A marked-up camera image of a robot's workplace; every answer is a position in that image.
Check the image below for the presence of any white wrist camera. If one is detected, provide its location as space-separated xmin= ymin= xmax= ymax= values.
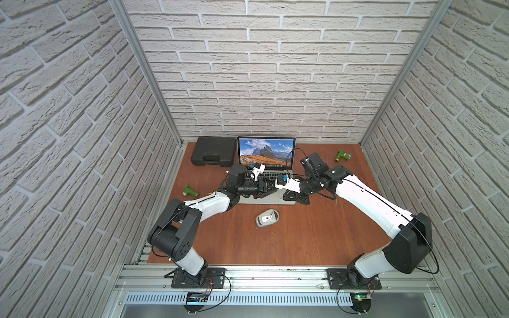
xmin=275 ymin=175 xmax=301 ymax=193
xmin=250 ymin=163 xmax=265 ymax=181

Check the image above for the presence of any grey wireless mouse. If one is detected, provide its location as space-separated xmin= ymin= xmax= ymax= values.
xmin=256 ymin=209 xmax=280 ymax=228

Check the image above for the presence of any black plastic tool case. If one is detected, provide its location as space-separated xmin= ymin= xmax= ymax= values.
xmin=191 ymin=136 xmax=237 ymax=167

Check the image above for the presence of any aluminium corner post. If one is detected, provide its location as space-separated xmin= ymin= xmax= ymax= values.
xmin=110 ymin=0 xmax=184 ymax=147
xmin=359 ymin=0 xmax=453 ymax=148

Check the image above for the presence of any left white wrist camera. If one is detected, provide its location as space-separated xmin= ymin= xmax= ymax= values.
xmin=250 ymin=163 xmax=265 ymax=181

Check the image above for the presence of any aluminium front rail frame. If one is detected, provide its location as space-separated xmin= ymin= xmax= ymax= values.
xmin=113 ymin=264 xmax=441 ymax=307

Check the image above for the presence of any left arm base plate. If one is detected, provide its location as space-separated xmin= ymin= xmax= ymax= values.
xmin=171 ymin=267 xmax=226 ymax=289

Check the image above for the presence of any right controller board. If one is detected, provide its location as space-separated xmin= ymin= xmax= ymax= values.
xmin=350 ymin=294 xmax=372 ymax=315

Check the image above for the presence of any green toy drill right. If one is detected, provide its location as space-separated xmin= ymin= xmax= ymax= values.
xmin=335 ymin=150 xmax=351 ymax=162

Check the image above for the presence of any right aluminium corner post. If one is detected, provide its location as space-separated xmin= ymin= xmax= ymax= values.
xmin=359 ymin=0 xmax=453 ymax=148

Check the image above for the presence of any green toy drill left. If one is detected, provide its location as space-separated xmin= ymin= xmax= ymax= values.
xmin=182 ymin=184 xmax=199 ymax=197

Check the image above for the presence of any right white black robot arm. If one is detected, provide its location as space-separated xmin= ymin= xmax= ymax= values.
xmin=275 ymin=153 xmax=437 ymax=288

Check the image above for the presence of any left controller board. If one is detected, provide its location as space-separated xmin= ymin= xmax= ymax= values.
xmin=184 ymin=292 xmax=209 ymax=314

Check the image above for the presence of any silver open laptop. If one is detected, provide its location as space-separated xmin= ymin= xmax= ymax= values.
xmin=237 ymin=136 xmax=296 ymax=185

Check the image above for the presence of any green toy drill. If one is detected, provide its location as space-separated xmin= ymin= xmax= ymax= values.
xmin=335 ymin=150 xmax=351 ymax=162
xmin=182 ymin=184 xmax=199 ymax=197

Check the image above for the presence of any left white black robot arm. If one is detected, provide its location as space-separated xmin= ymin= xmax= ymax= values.
xmin=147 ymin=164 xmax=278 ymax=287

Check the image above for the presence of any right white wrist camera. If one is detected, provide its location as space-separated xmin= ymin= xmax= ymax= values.
xmin=275 ymin=175 xmax=301 ymax=193

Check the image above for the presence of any left aluminium corner post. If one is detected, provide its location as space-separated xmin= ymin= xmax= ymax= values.
xmin=110 ymin=0 xmax=184 ymax=147

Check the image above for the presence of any controller board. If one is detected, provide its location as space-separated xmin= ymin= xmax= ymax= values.
xmin=350 ymin=294 xmax=372 ymax=315
xmin=184 ymin=292 xmax=209 ymax=314

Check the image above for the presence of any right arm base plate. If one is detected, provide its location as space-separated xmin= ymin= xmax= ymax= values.
xmin=326 ymin=268 xmax=382 ymax=292

